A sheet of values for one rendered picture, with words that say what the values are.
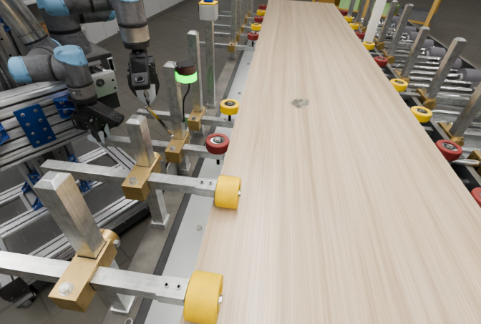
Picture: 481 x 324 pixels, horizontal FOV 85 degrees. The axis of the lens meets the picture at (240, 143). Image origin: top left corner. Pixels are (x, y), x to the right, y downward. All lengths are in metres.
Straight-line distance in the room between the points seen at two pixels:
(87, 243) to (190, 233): 0.50
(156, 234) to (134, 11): 0.64
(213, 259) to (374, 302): 0.33
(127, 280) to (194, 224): 0.49
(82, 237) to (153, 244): 0.39
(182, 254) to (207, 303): 0.46
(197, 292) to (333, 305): 0.26
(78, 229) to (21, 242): 1.26
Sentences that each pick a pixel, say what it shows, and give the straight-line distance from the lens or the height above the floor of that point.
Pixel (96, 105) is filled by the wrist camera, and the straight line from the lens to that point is 0.99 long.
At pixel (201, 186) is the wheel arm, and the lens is 0.67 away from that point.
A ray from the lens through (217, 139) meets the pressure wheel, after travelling 0.89.
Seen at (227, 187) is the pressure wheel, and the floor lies 0.98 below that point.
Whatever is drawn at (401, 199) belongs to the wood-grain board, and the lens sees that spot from 0.86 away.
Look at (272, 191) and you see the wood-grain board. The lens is 0.74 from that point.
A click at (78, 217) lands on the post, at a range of 0.52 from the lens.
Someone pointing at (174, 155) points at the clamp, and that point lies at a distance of 0.92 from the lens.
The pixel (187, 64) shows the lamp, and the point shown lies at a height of 1.15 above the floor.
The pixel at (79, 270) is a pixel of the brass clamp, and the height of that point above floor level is 0.97.
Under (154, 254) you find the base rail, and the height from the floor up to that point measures 0.70.
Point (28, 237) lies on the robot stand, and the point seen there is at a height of 0.21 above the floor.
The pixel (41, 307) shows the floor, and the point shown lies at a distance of 1.78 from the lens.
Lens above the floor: 1.45
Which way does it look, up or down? 38 degrees down
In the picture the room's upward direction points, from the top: 3 degrees clockwise
